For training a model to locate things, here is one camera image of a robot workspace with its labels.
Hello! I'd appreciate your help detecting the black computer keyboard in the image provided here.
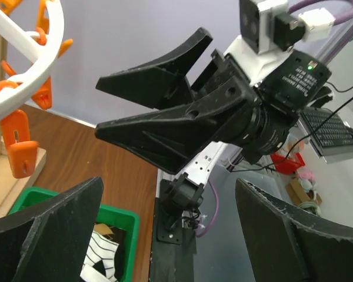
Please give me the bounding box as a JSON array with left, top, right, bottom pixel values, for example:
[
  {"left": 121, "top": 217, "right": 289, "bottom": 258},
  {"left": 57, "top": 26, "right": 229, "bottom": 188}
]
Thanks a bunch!
[{"left": 300, "top": 107, "right": 353, "bottom": 157}]

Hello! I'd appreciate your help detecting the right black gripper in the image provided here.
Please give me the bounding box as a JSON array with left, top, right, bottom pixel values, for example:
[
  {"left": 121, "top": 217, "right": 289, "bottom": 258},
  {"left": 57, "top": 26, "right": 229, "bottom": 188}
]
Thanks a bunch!
[{"left": 191, "top": 48, "right": 333, "bottom": 165}]

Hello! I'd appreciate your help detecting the green plastic bin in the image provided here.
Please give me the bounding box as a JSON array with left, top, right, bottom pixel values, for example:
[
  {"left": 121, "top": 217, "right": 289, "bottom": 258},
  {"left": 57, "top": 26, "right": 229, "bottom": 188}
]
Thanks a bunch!
[{"left": 8, "top": 187, "right": 140, "bottom": 281}]

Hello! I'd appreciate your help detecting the white black striped sock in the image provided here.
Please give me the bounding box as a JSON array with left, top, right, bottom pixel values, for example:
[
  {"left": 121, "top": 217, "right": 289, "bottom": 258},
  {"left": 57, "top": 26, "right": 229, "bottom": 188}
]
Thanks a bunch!
[{"left": 79, "top": 231, "right": 120, "bottom": 281}]

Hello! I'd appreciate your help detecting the red plastic basket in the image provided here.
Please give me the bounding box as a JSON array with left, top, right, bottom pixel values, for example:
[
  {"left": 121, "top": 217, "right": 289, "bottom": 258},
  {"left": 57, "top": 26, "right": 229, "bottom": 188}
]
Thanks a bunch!
[{"left": 270, "top": 153, "right": 305, "bottom": 174}]

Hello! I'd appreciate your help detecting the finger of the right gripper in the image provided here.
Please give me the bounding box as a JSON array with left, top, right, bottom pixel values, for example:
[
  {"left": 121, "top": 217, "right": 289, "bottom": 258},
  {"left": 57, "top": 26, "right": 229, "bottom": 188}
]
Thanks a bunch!
[
  {"left": 95, "top": 78, "right": 255, "bottom": 173},
  {"left": 96, "top": 28, "right": 213, "bottom": 109}
]

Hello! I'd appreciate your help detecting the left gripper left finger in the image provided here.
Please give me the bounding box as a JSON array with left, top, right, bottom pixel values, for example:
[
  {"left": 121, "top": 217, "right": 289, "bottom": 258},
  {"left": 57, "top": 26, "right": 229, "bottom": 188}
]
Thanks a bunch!
[{"left": 0, "top": 177, "right": 104, "bottom": 281}]

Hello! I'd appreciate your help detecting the white round clip hanger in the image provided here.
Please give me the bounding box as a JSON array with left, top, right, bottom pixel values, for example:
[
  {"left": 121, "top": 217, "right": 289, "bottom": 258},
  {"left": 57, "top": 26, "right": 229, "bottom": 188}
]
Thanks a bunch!
[{"left": 0, "top": 0, "right": 74, "bottom": 180}]

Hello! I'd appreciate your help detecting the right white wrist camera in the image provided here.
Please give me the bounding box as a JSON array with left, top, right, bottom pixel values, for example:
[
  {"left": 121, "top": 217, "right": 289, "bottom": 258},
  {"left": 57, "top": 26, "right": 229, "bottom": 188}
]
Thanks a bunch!
[{"left": 225, "top": 1, "right": 335, "bottom": 86}]

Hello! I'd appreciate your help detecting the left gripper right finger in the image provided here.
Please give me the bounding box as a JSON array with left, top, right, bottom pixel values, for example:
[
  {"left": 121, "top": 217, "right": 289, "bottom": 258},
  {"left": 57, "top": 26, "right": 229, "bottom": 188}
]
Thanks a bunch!
[{"left": 235, "top": 179, "right": 353, "bottom": 281}]

